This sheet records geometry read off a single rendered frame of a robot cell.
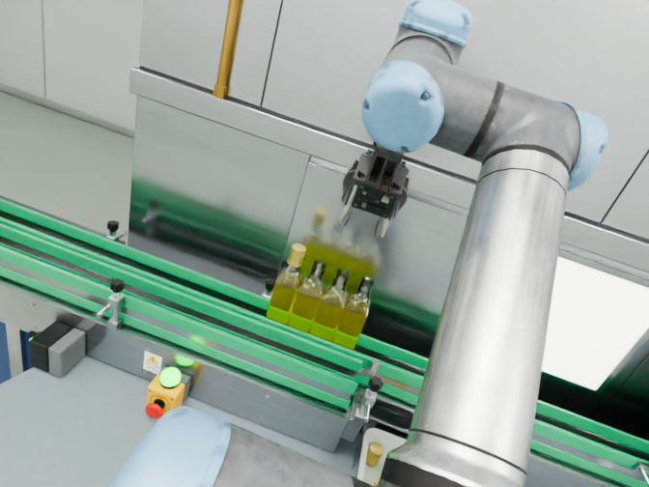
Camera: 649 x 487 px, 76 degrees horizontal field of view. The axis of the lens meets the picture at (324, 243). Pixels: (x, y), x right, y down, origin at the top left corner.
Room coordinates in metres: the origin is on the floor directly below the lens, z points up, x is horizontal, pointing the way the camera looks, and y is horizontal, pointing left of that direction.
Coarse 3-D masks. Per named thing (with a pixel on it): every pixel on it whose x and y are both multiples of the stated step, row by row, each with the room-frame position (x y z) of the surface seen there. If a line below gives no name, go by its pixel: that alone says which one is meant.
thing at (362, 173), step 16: (368, 160) 0.59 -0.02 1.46; (384, 160) 0.56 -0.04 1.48; (400, 160) 0.53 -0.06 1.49; (368, 176) 0.54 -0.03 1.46; (384, 176) 0.55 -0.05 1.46; (400, 176) 0.58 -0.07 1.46; (368, 192) 0.56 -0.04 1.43; (384, 192) 0.55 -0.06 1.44; (400, 192) 0.55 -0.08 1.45; (368, 208) 0.56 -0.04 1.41; (384, 208) 0.56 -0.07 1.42
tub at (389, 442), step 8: (368, 432) 0.67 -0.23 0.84; (376, 432) 0.68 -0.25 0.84; (384, 432) 0.69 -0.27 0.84; (368, 440) 0.66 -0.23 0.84; (376, 440) 0.68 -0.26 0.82; (384, 440) 0.68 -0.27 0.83; (392, 440) 0.68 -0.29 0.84; (400, 440) 0.68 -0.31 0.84; (384, 448) 0.68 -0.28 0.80; (392, 448) 0.68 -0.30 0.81; (360, 456) 0.61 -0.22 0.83; (384, 456) 0.67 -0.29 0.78; (360, 464) 0.59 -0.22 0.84; (360, 472) 0.57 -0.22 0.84; (368, 472) 0.63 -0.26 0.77; (376, 472) 0.64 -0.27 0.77; (368, 480) 0.61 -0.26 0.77
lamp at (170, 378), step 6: (162, 372) 0.65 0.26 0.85; (168, 372) 0.65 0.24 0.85; (174, 372) 0.66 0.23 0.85; (180, 372) 0.67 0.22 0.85; (162, 378) 0.64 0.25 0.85; (168, 378) 0.64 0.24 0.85; (174, 378) 0.64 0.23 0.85; (180, 378) 0.66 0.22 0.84; (162, 384) 0.63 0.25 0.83; (168, 384) 0.63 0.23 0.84; (174, 384) 0.64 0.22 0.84
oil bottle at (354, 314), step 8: (352, 296) 0.82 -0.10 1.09; (352, 304) 0.79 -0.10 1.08; (360, 304) 0.80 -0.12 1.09; (368, 304) 0.81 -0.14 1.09; (344, 312) 0.79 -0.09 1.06; (352, 312) 0.79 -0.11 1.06; (360, 312) 0.79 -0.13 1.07; (368, 312) 0.80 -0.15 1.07; (344, 320) 0.79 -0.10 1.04; (352, 320) 0.79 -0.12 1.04; (360, 320) 0.79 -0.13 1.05; (336, 328) 0.82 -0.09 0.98; (344, 328) 0.79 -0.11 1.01; (352, 328) 0.79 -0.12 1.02; (360, 328) 0.79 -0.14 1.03; (336, 336) 0.79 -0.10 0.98; (344, 336) 0.79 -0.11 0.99; (352, 336) 0.79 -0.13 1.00; (344, 344) 0.79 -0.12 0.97; (352, 344) 0.79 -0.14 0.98
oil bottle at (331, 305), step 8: (328, 288) 0.82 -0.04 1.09; (328, 296) 0.80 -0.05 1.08; (336, 296) 0.80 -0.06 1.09; (344, 296) 0.81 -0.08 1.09; (320, 304) 0.80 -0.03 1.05; (328, 304) 0.79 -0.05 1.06; (336, 304) 0.79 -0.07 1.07; (344, 304) 0.80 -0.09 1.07; (320, 312) 0.79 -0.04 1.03; (328, 312) 0.79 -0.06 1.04; (336, 312) 0.79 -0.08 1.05; (320, 320) 0.79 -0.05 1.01; (328, 320) 0.79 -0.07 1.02; (336, 320) 0.79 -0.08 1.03; (312, 328) 0.80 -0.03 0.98; (320, 328) 0.79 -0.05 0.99; (328, 328) 0.79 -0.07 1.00; (320, 336) 0.79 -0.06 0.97; (328, 336) 0.79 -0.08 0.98
